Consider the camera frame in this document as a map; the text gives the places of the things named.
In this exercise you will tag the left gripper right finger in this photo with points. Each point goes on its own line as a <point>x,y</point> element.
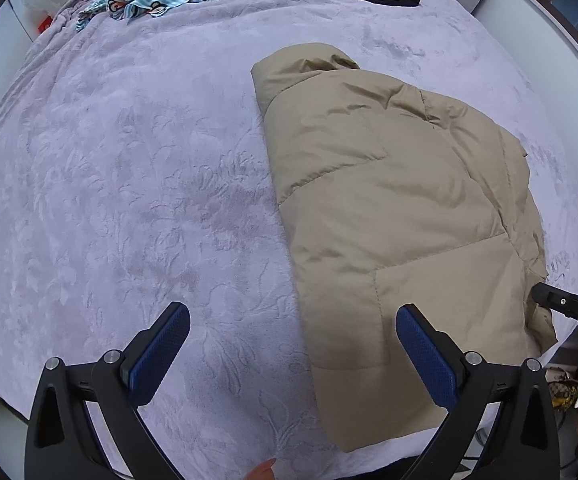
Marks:
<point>523,442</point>

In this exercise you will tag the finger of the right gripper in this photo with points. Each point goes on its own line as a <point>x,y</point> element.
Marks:
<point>554,298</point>

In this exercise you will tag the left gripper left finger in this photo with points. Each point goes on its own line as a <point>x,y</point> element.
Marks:
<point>62,442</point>

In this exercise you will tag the beige puffer jacket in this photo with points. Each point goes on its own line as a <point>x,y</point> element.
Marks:
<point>392,195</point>

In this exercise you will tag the person left hand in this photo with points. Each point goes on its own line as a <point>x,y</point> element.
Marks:
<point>262,471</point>

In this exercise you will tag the lavender plush bedspread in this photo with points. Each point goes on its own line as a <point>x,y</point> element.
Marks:
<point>134,173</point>

